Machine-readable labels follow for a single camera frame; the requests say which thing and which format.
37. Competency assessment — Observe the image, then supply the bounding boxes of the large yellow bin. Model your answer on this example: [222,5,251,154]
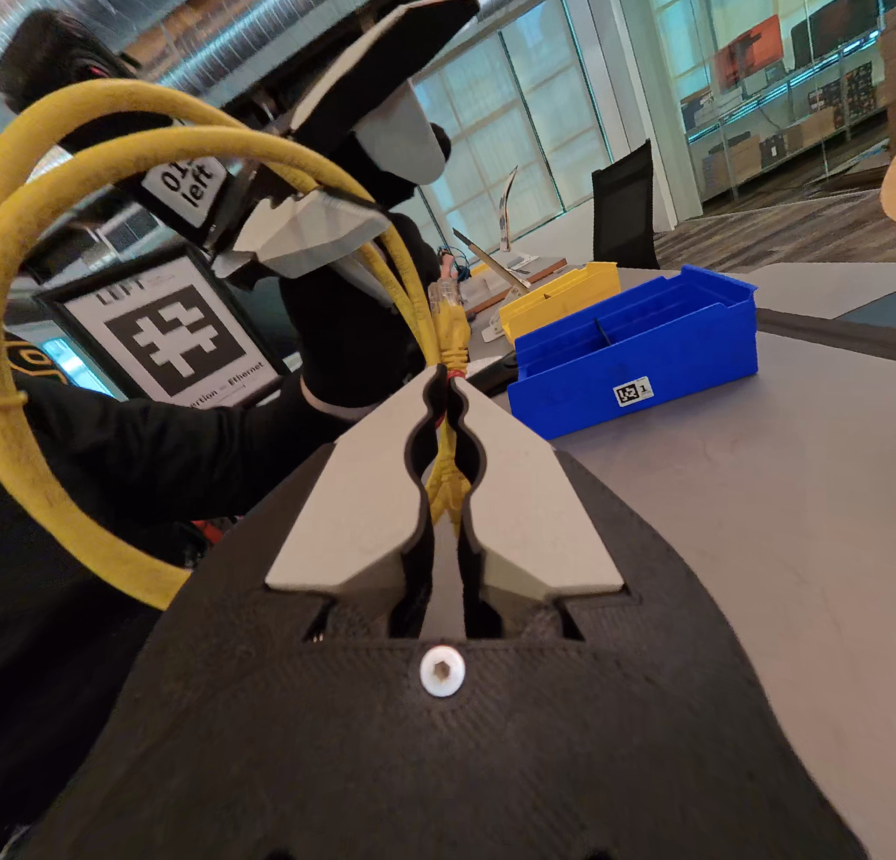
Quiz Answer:
[498,261,623,344]

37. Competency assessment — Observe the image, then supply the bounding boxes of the yellow ethernet cable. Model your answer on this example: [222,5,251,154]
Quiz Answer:
[0,79,473,612]

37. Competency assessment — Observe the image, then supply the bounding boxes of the silver duct with vents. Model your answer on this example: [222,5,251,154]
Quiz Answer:
[126,0,583,99]

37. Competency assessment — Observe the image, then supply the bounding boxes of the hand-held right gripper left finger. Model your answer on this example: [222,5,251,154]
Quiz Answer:
[265,364,449,638]

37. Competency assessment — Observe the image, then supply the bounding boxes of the tilted wooden board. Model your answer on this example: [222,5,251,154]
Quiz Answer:
[451,226,534,295]

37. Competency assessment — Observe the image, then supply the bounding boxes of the blue bin with tag sticker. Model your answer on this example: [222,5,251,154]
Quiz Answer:
[507,265,760,442]

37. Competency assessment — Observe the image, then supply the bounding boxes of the orange 3d printer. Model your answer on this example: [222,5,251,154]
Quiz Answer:
[712,14,786,92]

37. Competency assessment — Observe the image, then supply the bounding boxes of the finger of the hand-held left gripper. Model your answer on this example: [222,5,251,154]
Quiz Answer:
[286,0,482,141]
[209,189,394,281]

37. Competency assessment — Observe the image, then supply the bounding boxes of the storage shelves behind glass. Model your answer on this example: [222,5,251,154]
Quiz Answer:
[682,0,896,204]

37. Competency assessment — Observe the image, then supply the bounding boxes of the curved paper sign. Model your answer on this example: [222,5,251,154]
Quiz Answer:
[497,165,521,254]

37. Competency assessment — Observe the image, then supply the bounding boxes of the wooden side table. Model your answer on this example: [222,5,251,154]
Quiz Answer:
[455,256,569,316]

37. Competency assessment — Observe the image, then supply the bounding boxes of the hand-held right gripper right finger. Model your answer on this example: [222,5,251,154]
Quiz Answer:
[447,375,625,626]

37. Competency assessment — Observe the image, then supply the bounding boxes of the person's left forearm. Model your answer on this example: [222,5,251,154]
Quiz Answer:
[0,370,366,526]

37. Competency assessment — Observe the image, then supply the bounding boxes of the person's left hand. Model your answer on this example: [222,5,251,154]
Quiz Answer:
[279,123,456,424]

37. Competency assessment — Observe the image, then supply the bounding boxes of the framed marker sign on easel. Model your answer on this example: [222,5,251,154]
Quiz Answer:
[34,242,293,410]

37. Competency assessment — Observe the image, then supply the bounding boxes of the black mesh chair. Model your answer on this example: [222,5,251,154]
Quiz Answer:
[591,139,663,271]

